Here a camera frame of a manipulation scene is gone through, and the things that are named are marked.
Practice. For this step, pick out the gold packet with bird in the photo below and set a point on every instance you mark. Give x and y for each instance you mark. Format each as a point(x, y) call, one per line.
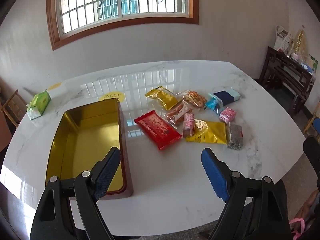
point(208, 132)

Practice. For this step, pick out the clear bag orange crackers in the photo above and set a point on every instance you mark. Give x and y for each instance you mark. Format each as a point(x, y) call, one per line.
point(192, 97)

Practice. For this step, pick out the green tissue pack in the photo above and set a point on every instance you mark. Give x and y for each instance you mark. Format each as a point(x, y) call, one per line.
point(38, 105)

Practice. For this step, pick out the cyan small snack packet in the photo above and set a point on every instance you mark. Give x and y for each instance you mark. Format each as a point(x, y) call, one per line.
point(215, 104)

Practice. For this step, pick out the gold packet with silver strip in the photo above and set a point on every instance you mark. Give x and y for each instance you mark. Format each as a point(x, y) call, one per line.
point(166, 98)

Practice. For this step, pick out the round yellow warning sticker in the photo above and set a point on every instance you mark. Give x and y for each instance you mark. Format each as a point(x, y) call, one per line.
point(120, 96)

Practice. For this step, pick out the pink patterned snack block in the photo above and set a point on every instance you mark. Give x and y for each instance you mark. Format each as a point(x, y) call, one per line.
point(227, 115)

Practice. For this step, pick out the clear pack pink sticks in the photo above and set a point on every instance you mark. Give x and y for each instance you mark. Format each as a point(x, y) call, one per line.
point(176, 115)

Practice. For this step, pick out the white printed bag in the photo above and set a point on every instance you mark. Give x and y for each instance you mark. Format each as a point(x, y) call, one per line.
point(283, 40)

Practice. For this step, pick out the yellow edge sticker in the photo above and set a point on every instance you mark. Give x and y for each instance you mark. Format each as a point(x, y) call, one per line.
point(54, 86)

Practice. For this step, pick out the red snack packet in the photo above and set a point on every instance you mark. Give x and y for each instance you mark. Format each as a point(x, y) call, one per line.
point(157, 129)

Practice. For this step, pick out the arched wooden frame window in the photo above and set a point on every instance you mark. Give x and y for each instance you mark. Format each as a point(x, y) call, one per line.
point(71, 20)

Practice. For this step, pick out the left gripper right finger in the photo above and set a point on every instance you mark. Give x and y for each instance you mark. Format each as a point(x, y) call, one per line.
point(253, 208)

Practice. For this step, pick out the gold ornament tree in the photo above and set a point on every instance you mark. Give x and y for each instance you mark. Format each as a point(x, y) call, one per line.
point(300, 47)

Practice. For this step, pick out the gold red tin box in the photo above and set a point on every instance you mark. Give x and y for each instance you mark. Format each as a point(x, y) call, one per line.
point(83, 137)

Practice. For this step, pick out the pink red cake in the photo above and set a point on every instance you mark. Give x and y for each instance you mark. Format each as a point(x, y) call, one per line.
point(188, 125)

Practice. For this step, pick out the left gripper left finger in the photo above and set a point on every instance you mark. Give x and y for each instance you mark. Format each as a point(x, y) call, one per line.
point(68, 208)

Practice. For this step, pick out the dark wooden console table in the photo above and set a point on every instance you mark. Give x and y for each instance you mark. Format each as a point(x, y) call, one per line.
point(278, 68)

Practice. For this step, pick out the silver speckled snack block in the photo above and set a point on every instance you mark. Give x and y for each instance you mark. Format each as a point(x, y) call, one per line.
point(234, 136)

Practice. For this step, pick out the bamboo chair right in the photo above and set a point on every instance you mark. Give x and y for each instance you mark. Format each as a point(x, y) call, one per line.
point(313, 122)

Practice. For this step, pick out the small bamboo chair left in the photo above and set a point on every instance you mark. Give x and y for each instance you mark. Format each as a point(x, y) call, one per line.
point(12, 109)

